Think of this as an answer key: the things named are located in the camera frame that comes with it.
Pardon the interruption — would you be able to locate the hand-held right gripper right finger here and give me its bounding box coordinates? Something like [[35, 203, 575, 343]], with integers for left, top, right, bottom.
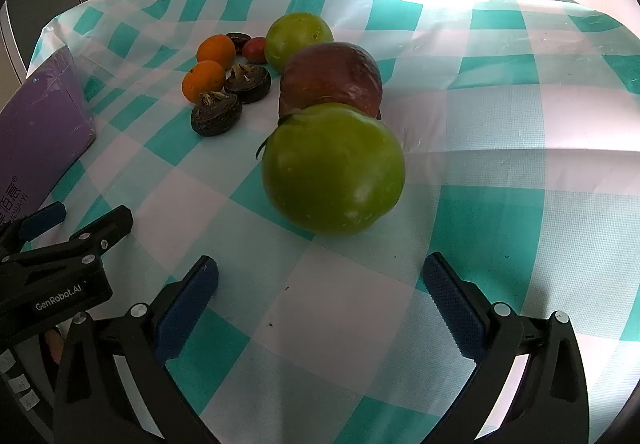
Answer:
[[422, 252, 591, 444]]

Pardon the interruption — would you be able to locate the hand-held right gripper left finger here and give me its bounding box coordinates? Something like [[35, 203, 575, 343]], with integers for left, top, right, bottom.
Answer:
[[52, 255, 219, 444]]

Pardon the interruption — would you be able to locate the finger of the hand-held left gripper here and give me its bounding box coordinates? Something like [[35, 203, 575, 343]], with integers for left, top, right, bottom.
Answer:
[[0, 205, 134, 270], [0, 201, 67, 255]]

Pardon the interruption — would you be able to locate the orange mandarin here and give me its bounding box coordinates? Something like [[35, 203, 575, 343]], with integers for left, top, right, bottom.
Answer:
[[181, 60, 227, 104], [196, 34, 237, 67]]

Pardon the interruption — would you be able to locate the large green tomato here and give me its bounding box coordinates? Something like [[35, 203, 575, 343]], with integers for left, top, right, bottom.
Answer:
[[256, 103, 406, 237]]

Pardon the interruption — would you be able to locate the small green tomato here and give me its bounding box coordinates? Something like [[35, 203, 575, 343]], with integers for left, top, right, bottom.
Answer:
[[264, 12, 334, 73]]

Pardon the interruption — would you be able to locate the teal white checked tablecloth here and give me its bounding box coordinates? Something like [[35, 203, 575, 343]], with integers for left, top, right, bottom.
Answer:
[[27, 0, 640, 444]]

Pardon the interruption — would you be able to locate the small dark water chestnut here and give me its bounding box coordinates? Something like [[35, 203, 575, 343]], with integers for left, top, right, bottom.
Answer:
[[225, 32, 252, 56]]

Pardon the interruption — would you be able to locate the red cherry tomato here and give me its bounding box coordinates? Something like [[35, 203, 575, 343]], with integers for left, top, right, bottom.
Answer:
[[242, 37, 268, 65]]

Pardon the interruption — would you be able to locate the dark red apple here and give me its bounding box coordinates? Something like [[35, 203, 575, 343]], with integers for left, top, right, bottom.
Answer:
[[277, 42, 384, 121]]

